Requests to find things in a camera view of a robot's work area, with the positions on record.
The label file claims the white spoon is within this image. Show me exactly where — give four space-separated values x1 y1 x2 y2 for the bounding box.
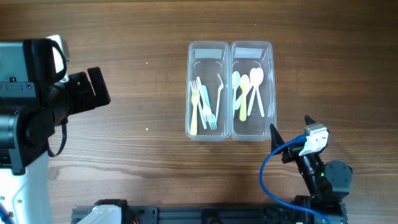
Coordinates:
234 86 252 110
246 67 265 117
232 71 241 116
249 67 266 118

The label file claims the yellow plastic spoon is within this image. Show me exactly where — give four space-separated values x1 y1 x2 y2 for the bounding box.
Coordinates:
239 74 250 121

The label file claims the light blue plastic fork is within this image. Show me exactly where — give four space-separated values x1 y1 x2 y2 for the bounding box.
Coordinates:
202 85 217 130

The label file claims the white fork horizontal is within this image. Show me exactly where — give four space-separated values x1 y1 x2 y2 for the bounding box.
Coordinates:
195 76 213 119

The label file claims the white curved thin fork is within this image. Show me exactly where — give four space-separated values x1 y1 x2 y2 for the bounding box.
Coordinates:
216 73 224 121

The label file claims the yellow plastic fork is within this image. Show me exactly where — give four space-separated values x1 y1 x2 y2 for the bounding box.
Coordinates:
190 90 200 135

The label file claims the white fork with narrow handle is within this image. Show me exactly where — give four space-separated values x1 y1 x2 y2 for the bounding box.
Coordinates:
190 80 207 129

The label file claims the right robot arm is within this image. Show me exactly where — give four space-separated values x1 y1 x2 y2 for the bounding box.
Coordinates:
259 115 353 223

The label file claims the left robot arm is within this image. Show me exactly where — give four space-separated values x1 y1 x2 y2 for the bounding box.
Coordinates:
1 38 111 223

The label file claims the right clear plastic container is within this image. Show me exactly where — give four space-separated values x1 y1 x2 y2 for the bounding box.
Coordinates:
230 40 277 141

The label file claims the clear plastic container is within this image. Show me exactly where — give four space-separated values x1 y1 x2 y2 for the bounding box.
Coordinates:
230 40 277 141
185 41 232 141

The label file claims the left clear plastic container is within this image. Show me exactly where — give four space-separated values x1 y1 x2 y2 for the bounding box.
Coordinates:
185 41 232 141

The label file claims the right blue cable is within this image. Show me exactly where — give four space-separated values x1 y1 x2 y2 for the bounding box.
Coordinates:
259 134 332 224

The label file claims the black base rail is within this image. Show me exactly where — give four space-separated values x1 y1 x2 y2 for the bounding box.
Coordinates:
70 198 348 224

